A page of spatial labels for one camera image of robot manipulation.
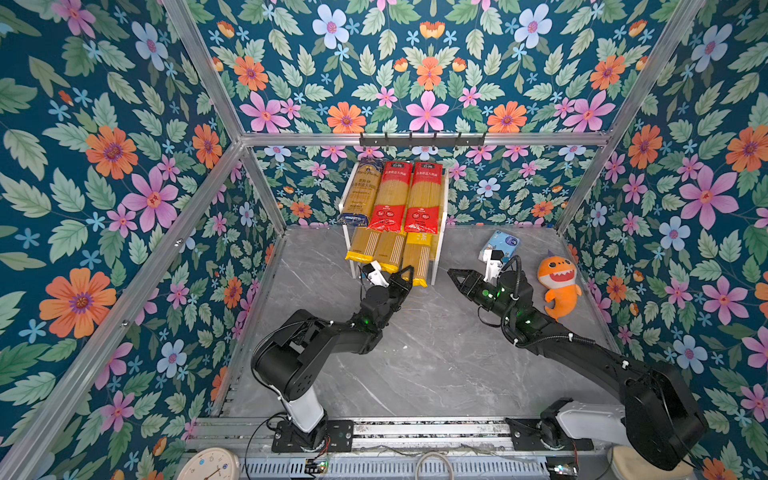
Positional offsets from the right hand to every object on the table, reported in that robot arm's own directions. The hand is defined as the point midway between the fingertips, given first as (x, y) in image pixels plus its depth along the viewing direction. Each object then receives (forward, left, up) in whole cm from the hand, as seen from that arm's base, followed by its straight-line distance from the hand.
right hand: (450, 271), depth 77 cm
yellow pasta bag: (+14, +25, -5) cm, 29 cm away
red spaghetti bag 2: (+17, +6, +11) cm, 21 cm away
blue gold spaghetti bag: (+17, +24, +11) cm, 31 cm away
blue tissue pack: (+26, -25, -18) cm, 40 cm away
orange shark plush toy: (+10, -38, -16) cm, 42 cm away
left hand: (+5, +8, -2) cm, 9 cm away
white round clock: (-40, +56, -21) cm, 72 cm away
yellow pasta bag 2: (+12, +17, -5) cm, 21 cm away
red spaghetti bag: (+16, +16, +12) cm, 25 cm away
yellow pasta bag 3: (+11, +8, -5) cm, 14 cm away
